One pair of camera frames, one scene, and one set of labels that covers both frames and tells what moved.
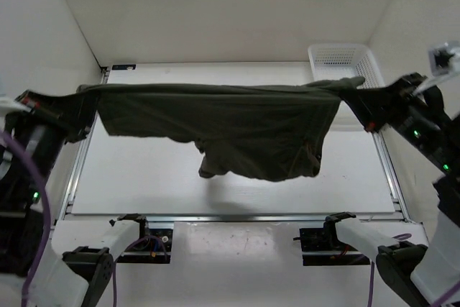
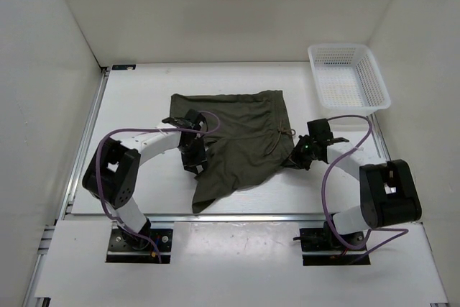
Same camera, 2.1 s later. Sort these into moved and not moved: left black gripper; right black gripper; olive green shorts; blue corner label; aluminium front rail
Moved: olive green shorts; left black gripper; right black gripper
Not moved: blue corner label; aluminium front rail
